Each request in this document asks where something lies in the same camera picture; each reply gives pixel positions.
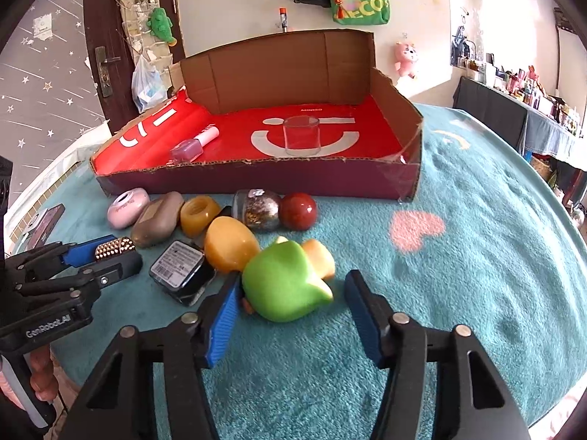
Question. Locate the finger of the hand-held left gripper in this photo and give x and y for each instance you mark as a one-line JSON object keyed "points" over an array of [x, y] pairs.
{"points": [[80, 253], [119, 268]]}

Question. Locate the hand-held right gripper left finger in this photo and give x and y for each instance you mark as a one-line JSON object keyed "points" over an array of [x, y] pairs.
{"points": [[224, 318]]}

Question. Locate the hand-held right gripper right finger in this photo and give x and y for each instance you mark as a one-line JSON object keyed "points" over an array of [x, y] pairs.
{"points": [[364, 321]]}

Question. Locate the gold studded black case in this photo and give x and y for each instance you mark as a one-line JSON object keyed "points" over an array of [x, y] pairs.
{"points": [[114, 247]]}

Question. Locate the black square compact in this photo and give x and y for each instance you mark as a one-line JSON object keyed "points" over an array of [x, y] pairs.
{"points": [[179, 270]]}

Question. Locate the pink round case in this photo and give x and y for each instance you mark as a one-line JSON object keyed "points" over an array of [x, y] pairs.
{"points": [[128, 208]]}

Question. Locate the brown rounded square case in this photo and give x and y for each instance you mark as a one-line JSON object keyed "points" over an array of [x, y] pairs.
{"points": [[158, 220]]}

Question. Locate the green rubber toy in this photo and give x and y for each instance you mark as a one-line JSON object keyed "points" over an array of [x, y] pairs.
{"points": [[279, 284]]}

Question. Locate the orange egg-shaped stone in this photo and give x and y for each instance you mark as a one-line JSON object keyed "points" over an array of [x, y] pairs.
{"points": [[229, 245]]}

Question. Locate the cardboard box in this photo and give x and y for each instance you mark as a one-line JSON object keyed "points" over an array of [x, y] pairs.
{"points": [[275, 73]]}

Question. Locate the person's left hand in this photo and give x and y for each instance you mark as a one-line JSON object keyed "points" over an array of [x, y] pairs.
{"points": [[41, 369]]}

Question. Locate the smartphone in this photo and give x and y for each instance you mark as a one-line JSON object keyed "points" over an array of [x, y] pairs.
{"points": [[48, 222]]}

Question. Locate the pale yellow resin piece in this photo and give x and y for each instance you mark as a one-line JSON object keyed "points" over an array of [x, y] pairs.
{"points": [[320, 256]]}

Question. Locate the teal plush blanket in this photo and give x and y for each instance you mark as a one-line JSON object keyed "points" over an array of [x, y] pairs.
{"points": [[458, 261]]}

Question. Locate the dark red ball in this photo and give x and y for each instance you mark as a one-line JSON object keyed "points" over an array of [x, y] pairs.
{"points": [[298, 211]]}

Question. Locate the star-print dark panel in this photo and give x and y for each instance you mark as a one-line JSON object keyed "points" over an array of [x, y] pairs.
{"points": [[46, 101]]}

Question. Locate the translucent plastic bag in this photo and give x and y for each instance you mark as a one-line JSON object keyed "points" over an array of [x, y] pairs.
{"points": [[146, 87]]}

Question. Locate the clear hanging pocket organizer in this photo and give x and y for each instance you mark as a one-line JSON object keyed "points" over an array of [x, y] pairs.
{"points": [[137, 32]]}

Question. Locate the dark brown door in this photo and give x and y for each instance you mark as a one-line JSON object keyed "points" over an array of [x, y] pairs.
{"points": [[98, 23]]}

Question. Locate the green plush toy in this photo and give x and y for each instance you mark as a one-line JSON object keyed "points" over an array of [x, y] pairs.
{"points": [[161, 25]]}

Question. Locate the table with dark cloth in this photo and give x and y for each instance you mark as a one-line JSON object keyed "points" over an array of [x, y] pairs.
{"points": [[504, 114]]}

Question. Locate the pink pig plush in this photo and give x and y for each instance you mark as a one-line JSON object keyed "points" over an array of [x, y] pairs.
{"points": [[407, 57]]}

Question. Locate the row of cosmetics bottles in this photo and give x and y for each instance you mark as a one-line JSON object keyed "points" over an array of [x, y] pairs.
{"points": [[527, 85]]}

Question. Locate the orange-capped marker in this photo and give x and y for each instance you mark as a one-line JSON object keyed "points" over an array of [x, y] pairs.
{"points": [[283, 20]]}

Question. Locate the red tassel charm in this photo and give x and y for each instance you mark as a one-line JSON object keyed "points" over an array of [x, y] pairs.
{"points": [[339, 4]]}

